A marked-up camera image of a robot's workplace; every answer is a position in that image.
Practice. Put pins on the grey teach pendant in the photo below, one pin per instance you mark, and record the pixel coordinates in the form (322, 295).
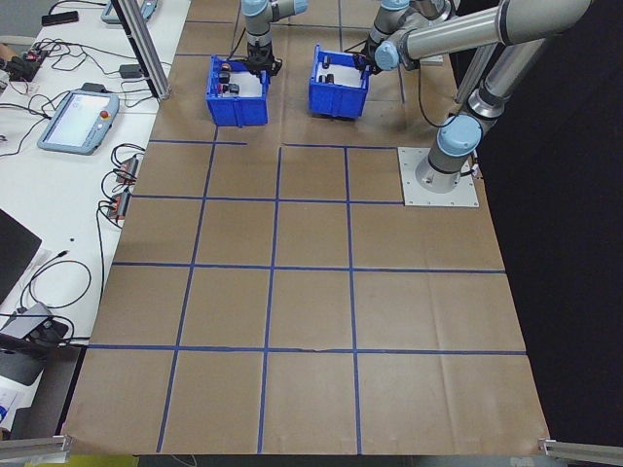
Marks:
(107, 13)
(73, 124)

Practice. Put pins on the grey docking hub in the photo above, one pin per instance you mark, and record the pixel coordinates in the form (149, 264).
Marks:
(24, 318)

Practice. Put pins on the aluminium frame rail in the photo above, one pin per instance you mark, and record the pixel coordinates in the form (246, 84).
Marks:
(34, 445)
(584, 450)

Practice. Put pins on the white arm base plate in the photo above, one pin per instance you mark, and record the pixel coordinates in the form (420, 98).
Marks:
(409, 194)

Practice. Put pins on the black laptop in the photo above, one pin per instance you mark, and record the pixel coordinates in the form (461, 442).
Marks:
(14, 253)

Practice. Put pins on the silver usb hub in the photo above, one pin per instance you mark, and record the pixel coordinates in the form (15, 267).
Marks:
(129, 168)
(117, 206)

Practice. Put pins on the blue plastic battery bin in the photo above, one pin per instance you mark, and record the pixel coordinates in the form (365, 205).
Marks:
(336, 102)

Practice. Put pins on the black frame cover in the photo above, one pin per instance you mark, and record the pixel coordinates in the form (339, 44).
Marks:
(574, 292)

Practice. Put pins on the blue plastic switch bin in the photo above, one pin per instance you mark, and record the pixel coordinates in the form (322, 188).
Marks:
(238, 112)

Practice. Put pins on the black switch with red cap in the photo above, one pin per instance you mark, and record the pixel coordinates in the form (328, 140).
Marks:
(234, 89)

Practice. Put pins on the dark grey computer case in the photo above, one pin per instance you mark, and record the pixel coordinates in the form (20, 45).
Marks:
(17, 365)

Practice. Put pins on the aluminium profile post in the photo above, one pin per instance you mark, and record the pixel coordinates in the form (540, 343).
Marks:
(147, 53)

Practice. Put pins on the white cardboard box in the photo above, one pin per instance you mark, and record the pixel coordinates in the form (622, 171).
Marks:
(12, 404)

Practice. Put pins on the black phone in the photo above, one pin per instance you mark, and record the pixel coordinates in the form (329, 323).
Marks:
(59, 18)

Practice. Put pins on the black adapter brick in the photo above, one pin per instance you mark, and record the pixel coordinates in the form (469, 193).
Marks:
(53, 331)

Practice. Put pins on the black power adapter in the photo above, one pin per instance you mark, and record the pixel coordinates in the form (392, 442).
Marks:
(130, 71)
(95, 87)

